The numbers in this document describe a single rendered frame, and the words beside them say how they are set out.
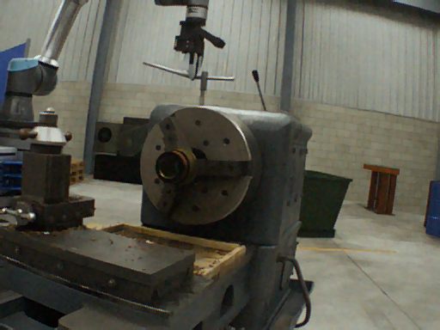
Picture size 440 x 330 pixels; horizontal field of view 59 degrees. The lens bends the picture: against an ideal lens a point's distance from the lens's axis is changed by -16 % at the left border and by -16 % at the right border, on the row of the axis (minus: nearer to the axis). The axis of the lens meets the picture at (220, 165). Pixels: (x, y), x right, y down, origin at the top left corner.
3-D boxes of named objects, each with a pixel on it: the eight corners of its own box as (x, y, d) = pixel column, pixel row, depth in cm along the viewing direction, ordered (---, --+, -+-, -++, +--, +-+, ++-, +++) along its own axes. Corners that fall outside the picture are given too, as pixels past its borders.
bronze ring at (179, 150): (168, 146, 115) (153, 145, 106) (203, 149, 112) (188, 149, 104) (166, 182, 116) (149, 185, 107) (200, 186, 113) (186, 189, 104)
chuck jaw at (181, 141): (184, 160, 123) (165, 121, 124) (198, 150, 121) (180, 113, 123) (166, 160, 112) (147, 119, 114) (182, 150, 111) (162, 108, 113)
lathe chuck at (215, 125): (143, 199, 134) (170, 97, 130) (240, 236, 124) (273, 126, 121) (128, 202, 125) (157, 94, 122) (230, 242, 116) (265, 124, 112)
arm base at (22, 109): (-11, 118, 134) (-8, 90, 134) (11, 120, 149) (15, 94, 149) (19, 120, 132) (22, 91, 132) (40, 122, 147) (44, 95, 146)
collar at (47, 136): (44, 142, 77) (45, 126, 77) (74, 145, 75) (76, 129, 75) (17, 141, 70) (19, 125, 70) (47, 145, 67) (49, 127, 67)
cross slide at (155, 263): (17, 228, 86) (17, 207, 86) (195, 277, 72) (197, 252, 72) (-36, 237, 70) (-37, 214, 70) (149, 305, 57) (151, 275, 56)
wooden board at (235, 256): (120, 235, 121) (120, 221, 121) (244, 260, 110) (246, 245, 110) (57, 253, 93) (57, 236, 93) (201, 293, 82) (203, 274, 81)
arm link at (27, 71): (-3, 91, 135) (3, 54, 134) (17, 94, 148) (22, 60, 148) (21, 91, 133) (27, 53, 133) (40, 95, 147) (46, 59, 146)
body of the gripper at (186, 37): (181, 56, 149) (186, 24, 148) (205, 56, 146) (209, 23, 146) (173, 51, 142) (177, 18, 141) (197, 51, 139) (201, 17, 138)
